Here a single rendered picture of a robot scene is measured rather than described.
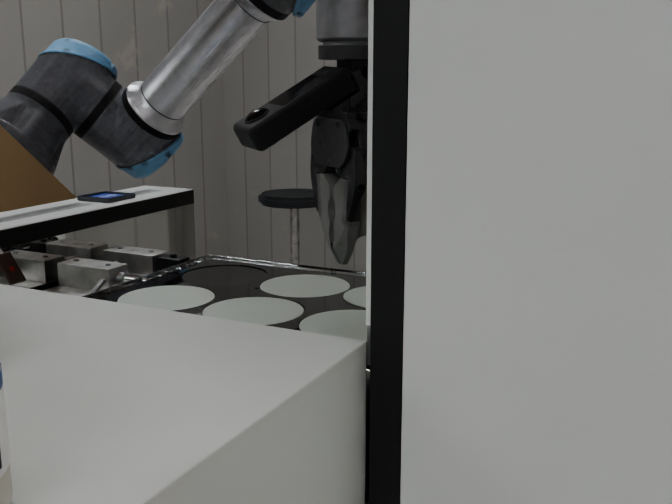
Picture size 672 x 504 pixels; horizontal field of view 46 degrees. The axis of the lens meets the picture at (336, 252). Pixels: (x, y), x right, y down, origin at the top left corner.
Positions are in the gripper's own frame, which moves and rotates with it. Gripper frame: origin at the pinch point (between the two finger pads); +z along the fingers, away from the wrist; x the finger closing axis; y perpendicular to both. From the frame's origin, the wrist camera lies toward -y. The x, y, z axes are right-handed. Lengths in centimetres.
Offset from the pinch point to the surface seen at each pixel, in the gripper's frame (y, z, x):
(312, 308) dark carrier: -2.5, 5.6, 0.4
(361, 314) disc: 0.8, 5.6, -3.7
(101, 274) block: -17.9, 5.6, 24.4
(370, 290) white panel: -12.7, -4.3, -27.5
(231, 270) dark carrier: -3.6, 5.7, 19.6
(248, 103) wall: 134, -2, 342
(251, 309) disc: -8.0, 5.7, 3.1
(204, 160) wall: 112, 29, 356
